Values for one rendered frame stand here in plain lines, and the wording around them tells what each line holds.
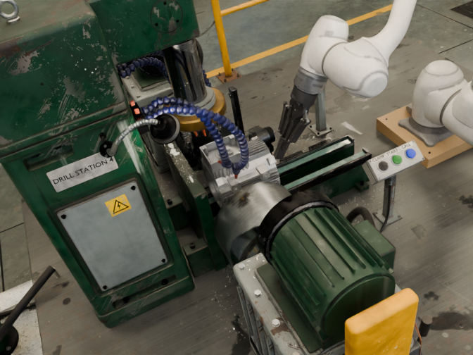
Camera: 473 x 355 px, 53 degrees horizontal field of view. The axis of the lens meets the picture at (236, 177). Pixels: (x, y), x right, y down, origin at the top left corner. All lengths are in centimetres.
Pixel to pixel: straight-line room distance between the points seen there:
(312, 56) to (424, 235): 69
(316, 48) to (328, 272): 69
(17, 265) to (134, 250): 185
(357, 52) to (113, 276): 88
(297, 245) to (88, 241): 59
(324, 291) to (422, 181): 104
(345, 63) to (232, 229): 51
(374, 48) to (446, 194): 71
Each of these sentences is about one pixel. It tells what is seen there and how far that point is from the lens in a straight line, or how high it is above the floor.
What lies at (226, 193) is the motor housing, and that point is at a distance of 146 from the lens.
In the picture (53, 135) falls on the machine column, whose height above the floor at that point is 150.
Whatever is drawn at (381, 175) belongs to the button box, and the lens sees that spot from 146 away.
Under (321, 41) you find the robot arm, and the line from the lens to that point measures 133.
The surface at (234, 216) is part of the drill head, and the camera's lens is 125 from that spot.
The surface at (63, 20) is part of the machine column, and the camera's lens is 100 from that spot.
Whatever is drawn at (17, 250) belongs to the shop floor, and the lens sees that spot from 322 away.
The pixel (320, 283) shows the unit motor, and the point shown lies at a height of 133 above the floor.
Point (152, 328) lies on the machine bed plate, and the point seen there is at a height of 80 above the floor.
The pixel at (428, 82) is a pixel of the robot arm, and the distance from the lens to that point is 180.
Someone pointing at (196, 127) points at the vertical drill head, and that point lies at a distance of 128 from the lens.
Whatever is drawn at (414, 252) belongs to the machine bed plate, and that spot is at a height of 80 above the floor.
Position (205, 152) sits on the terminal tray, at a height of 113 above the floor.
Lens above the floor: 204
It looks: 41 degrees down
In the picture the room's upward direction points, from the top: 12 degrees counter-clockwise
